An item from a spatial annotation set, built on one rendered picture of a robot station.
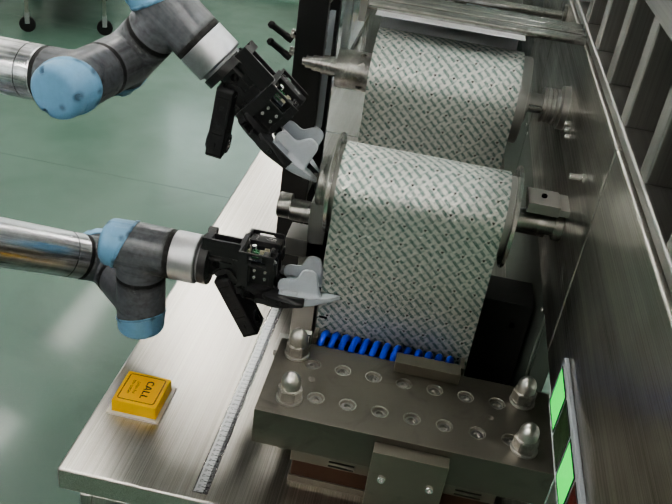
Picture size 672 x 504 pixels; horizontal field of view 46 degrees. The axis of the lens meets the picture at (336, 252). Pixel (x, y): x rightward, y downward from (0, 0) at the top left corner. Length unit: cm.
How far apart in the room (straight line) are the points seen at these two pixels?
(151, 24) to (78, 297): 200
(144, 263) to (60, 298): 185
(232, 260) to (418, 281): 27
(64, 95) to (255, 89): 26
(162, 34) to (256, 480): 63
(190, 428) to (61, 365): 154
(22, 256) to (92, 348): 155
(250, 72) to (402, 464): 56
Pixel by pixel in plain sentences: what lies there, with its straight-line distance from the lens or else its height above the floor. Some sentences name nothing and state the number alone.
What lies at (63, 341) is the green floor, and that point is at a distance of 285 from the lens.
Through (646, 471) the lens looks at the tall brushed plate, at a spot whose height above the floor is 135.
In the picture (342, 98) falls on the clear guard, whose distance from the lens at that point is 216.
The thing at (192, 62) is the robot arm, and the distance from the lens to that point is 114.
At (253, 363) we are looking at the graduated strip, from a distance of 135.
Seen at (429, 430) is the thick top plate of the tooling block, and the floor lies 103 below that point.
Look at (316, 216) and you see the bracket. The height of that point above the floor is 118.
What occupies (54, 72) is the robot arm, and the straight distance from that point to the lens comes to 106.
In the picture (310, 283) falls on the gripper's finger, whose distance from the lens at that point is 116.
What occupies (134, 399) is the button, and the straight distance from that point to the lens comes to 125.
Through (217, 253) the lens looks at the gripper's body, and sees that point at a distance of 118.
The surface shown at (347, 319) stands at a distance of 121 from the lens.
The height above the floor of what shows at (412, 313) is 109.
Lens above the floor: 178
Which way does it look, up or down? 32 degrees down
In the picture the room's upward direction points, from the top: 8 degrees clockwise
